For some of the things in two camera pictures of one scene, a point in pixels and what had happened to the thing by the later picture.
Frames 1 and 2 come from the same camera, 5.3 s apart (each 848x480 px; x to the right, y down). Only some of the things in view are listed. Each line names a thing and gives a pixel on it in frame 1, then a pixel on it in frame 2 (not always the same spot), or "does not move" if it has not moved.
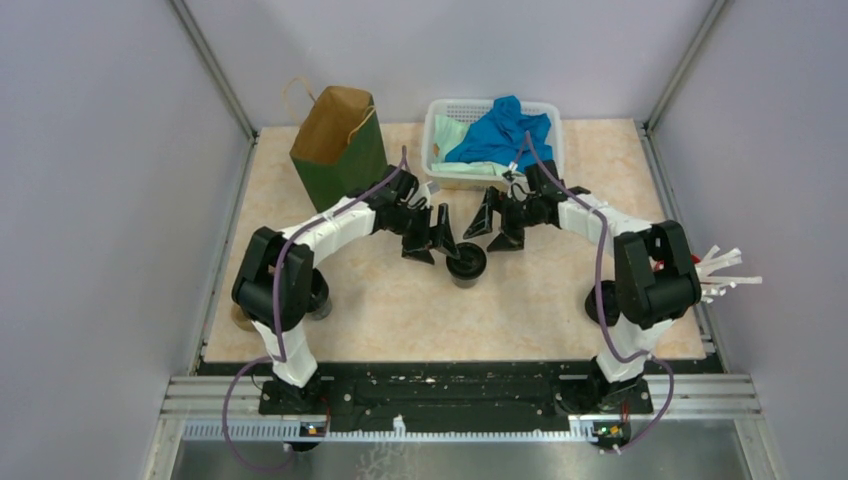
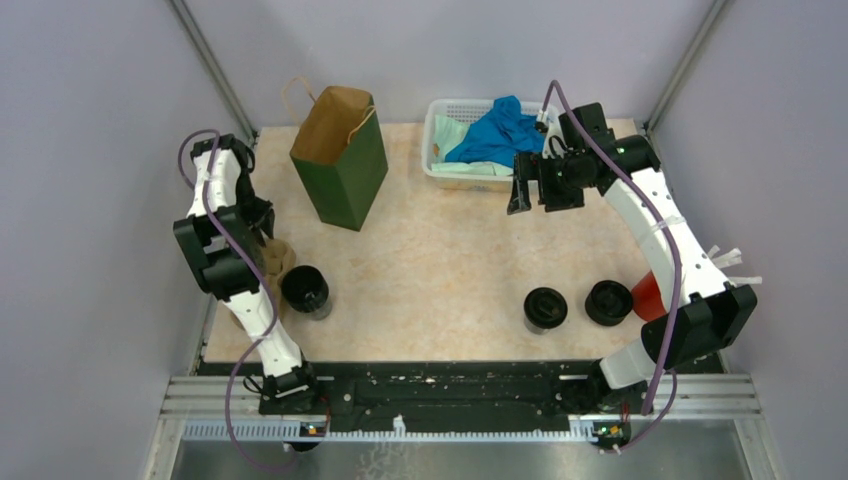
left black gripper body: x=413 y=225 to x=253 y=209
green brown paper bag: x=338 y=150 does not move
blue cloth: x=507 y=136 does not move
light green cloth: x=447 y=130 does not move
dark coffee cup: x=467 y=270 to x=545 y=308
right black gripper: x=483 y=222 to x=531 y=167
